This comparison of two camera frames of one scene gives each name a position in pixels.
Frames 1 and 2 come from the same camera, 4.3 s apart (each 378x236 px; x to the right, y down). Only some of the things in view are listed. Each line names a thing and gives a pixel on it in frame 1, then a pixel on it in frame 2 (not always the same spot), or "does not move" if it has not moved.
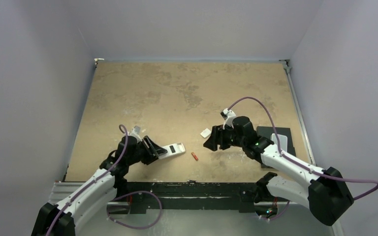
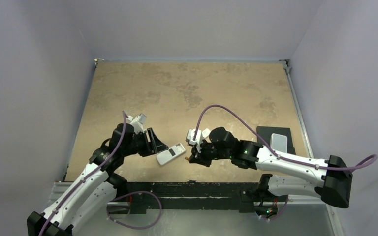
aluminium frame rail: x=286 y=65 does not move
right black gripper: x=220 y=137 -> x=201 y=153
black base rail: x=190 y=195 does not move
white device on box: x=282 y=140 does not move
